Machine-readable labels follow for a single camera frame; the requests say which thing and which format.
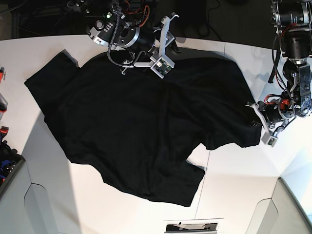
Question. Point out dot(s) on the grey bin with clothes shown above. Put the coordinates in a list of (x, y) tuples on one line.
[(10, 162)]

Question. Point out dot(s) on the orange grey tool at edge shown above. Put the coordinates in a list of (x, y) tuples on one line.
[(3, 100)]

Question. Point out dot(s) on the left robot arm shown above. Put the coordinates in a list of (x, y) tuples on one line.
[(292, 46)]

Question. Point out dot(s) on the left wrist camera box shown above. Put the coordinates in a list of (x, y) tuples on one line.
[(269, 139)]

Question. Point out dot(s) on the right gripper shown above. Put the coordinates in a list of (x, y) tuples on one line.
[(146, 46)]

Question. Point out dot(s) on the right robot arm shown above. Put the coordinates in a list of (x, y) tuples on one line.
[(111, 17)]

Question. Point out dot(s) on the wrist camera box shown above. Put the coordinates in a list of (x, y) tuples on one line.
[(269, 139), (162, 66)]

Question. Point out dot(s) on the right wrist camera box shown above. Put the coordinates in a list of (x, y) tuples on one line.
[(162, 66)]

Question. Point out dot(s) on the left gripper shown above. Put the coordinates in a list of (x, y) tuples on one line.
[(275, 114)]

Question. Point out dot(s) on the black t-shirt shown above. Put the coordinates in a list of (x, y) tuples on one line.
[(138, 129)]

